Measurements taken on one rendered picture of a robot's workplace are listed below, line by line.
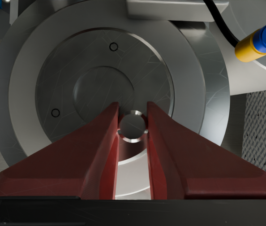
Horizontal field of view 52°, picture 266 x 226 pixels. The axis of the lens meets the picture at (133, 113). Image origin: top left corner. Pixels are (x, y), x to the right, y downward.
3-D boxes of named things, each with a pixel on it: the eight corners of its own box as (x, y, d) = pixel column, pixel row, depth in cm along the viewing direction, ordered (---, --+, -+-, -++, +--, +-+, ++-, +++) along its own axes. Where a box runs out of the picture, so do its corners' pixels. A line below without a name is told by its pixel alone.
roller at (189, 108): (209, -1, 15) (203, 201, 16) (164, 68, 41) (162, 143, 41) (9, -6, 16) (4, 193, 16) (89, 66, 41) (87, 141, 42)
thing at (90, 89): (97, -4, 14) (203, 90, 14) (102, 10, 16) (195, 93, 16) (4, 102, 15) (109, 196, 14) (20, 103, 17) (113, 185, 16)
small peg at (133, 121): (154, 118, 12) (141, 148, 12) (150, 116, 14) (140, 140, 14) (123, 105, 12) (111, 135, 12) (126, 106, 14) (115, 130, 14)
